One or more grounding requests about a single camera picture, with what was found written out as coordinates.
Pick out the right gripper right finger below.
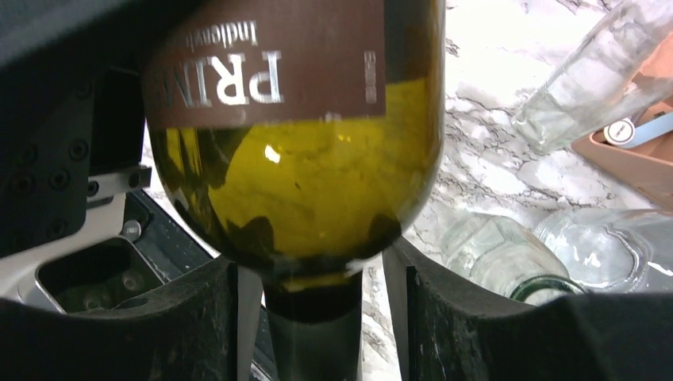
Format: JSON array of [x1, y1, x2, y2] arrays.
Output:
[[383, 239, 672, 380]]

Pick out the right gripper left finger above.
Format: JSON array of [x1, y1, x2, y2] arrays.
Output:
[[1, 259, 260, 380]]

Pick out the green bottle brown label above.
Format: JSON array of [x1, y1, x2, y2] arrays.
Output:
[[138, 0, 445, 380]]

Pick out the tall clear glass bottle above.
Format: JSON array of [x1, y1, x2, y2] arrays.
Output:
[[511, 1, 672, 154]]

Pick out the clear bottle silver cap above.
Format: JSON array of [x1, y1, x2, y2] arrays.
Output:
[[440, 211, 587, 306]]

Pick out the short clear glass jar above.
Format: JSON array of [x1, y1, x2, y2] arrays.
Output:
[[533, 208, 672, 293]]

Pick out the peach plastic file organizer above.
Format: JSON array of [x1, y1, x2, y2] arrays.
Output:
[[571, 31, 673, 211]]

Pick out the white tape roll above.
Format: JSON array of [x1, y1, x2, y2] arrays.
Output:
[[602, 113, 672, 148]]

